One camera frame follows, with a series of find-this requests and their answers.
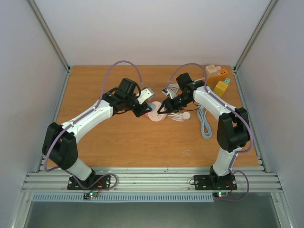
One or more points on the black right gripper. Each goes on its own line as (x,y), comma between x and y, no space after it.
(169,105)

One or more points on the beige cube plug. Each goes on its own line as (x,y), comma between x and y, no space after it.
(211,70)

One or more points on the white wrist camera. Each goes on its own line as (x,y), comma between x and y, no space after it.
(170,92)
(146,94)

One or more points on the aluminium rail frame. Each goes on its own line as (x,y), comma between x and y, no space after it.
(155,171)

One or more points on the round beige power strip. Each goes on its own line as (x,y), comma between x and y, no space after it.
(153,116)

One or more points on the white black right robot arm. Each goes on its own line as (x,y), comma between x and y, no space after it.
(233,131)

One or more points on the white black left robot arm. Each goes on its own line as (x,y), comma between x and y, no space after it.
(60,143)

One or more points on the yellow cube socket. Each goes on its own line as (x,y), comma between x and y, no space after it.
(220,88)

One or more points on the right controller board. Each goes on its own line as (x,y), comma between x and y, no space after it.
(221,194)

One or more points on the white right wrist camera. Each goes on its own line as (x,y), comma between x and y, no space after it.
(170,92)

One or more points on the controller board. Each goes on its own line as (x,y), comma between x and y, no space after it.
(91,195)
(221,194)

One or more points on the green small plug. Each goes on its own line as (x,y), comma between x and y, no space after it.
(227,81)

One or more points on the light blue usb charger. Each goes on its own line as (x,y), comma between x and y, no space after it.
(152,106)

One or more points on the orange power strip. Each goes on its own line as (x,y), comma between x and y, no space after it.
(221,74)

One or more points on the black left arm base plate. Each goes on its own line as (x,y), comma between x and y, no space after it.
(93,182)

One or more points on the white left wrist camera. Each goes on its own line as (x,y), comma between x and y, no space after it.
(146,94)

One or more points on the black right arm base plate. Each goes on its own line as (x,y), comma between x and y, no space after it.
(207,182)

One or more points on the left controller board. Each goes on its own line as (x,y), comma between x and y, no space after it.
(91,195)

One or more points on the grey slotted cable duct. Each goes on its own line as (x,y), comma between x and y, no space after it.
(123,197)

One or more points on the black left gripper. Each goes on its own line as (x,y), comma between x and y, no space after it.
(142,111)

